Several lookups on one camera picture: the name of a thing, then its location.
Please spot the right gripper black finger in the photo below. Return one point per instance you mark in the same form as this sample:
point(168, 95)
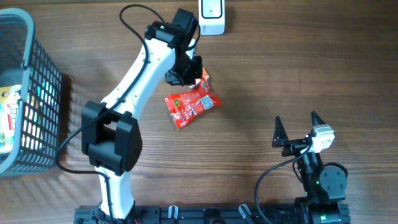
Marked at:
point(316, 120)
point(280, 138)

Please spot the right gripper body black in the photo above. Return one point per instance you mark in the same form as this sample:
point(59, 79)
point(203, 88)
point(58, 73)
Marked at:
point(295, 147)

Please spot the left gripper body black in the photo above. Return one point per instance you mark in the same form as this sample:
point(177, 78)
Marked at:
point(185, 70)

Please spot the red snack packet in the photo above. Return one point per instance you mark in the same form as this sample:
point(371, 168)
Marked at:
point(184, 107)

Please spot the yellow white snack bag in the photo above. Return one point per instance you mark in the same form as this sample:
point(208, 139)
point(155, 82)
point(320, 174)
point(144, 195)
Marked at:
point(9, 108)

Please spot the orange tissue pack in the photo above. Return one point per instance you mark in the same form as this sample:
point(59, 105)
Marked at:
point(205, 76)

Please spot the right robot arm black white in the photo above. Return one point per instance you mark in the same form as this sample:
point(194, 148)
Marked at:
point(324, 184)

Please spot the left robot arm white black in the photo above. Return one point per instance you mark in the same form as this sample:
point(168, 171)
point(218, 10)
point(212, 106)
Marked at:
point(112, 138)

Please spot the white barcode scanner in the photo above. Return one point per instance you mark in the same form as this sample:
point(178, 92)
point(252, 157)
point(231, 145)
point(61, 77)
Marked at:
point(211, 16)

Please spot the grey plastic shopping basket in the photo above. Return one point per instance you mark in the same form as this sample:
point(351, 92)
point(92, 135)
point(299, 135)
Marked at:
point(24, 61)

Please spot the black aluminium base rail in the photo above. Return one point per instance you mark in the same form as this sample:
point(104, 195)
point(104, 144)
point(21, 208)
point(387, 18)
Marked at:
point(276, 213)

